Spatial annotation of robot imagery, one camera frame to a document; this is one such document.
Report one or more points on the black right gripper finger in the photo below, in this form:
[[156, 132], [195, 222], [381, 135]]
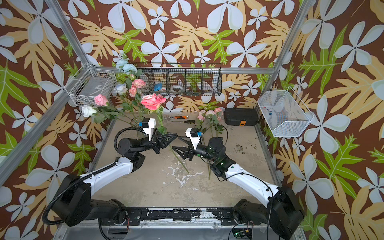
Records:
[[184, 152], [186, 140]]

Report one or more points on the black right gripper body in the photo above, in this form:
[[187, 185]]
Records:
[[204, 152]]

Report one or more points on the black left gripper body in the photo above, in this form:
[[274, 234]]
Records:
[[151, 145]]

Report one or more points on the pink rose cluster stem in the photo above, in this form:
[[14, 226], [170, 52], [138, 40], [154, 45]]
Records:
[[219, 127]]

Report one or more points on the pale pink carnation stem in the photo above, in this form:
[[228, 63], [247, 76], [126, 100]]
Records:
[[212, 118]]

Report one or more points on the pink rose bunch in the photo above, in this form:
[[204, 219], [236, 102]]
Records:
[[136, 94]]

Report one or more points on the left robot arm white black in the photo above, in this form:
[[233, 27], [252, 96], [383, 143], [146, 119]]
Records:
[[73, 202]]

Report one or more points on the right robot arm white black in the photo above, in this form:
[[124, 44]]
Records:
[[278, 207]]

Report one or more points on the clear ribbed glass vase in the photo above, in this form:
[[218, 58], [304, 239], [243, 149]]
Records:
[[135, 122]]

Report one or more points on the black yellow screwdriver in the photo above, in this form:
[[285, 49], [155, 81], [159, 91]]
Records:
[[185, 121]]

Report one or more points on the black zip case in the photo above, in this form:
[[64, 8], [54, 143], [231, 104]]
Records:
[[241, 117]]

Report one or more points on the pale blue rose stem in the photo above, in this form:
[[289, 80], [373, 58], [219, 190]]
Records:
[[120, 89]]

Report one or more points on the white rose stem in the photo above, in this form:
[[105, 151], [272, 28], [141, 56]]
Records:
[[99, 115]]

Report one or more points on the light blue flower stem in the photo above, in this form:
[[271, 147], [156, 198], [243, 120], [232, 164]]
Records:
[[124, 66]]

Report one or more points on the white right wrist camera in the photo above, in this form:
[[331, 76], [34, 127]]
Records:
[[195, 136]]

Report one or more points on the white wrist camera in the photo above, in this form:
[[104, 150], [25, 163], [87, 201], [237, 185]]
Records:
[[148, 125], [195, 136]]

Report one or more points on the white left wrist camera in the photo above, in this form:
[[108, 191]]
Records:
[[148, 125]]

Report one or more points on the black wire wall basket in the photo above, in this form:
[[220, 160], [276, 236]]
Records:
[[183, 79]]

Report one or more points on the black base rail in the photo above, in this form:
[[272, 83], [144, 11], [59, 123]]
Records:
[[218, 216]]

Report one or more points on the white wire basket left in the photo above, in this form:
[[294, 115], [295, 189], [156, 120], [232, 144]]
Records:
[[90, 82]]

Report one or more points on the white wire basket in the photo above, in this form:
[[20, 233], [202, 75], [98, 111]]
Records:
[[90, 82], [285, 113]]

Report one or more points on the white wire basket right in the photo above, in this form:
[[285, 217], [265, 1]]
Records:
[[285, 113]]

